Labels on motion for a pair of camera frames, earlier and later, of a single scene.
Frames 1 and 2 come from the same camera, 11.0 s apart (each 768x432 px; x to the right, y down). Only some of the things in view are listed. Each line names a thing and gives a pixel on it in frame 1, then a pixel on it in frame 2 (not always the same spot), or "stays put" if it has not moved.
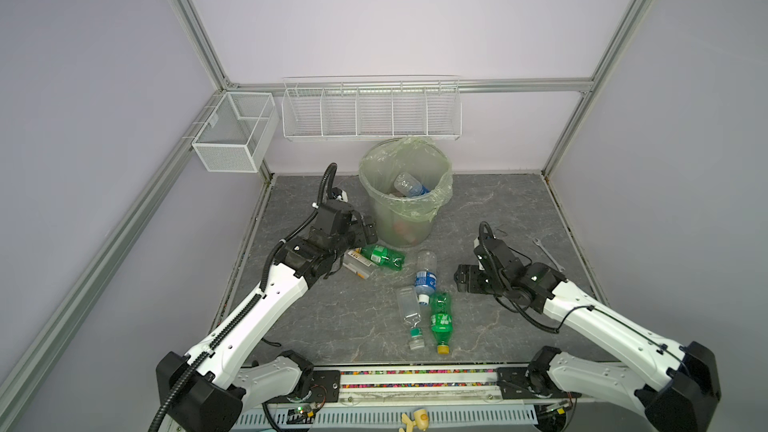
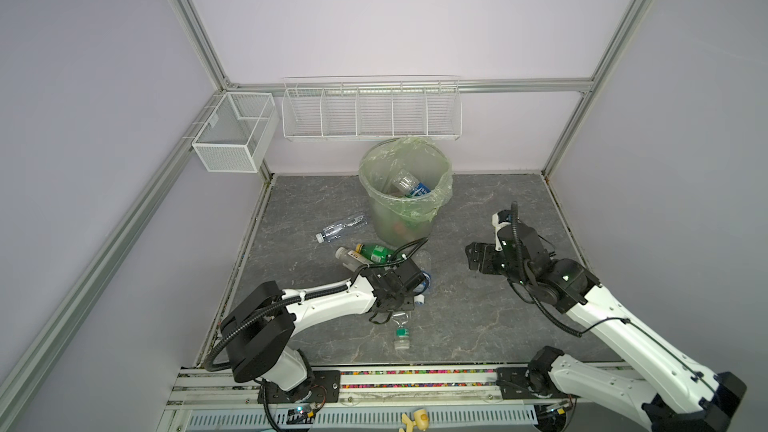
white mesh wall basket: (237, 133) stays put
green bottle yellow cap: (382, 256) stays put
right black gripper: (471, 271) -> (474, 257)
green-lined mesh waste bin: (403, 221) stays put
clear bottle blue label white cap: (405, 184) stays put
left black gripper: (360, 238) -> (408, 304)
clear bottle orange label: (357, 263) stays put
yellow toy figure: (421, 419) stays put
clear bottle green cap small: (409, 303) -> (402, 334)
